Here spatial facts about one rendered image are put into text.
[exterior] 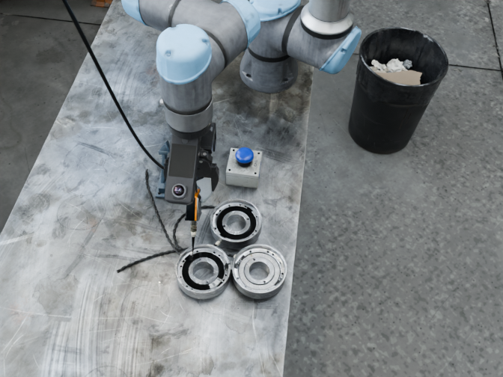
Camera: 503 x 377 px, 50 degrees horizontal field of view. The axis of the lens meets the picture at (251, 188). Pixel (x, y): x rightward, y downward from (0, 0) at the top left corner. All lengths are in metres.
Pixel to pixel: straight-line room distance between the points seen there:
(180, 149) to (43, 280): 0.42
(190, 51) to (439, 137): 1.89
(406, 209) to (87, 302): 1.46
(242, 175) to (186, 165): 0.31
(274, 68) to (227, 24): 0.54
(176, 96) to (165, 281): 0.43
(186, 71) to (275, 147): 0.55
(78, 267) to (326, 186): 1.31
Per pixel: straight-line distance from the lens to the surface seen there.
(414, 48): 2.33
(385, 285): 2.03
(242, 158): 1.14
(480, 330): 2.07
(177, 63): 0.75
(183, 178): 0.87
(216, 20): 0.83
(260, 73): 1.36
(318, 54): 1.24
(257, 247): 1.07
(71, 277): 1.12
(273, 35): 1.28
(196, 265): 1.06
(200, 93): 0.79
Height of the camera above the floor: 1.76
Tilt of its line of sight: 54 degrees down
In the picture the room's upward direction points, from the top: 3 degrees clockwise
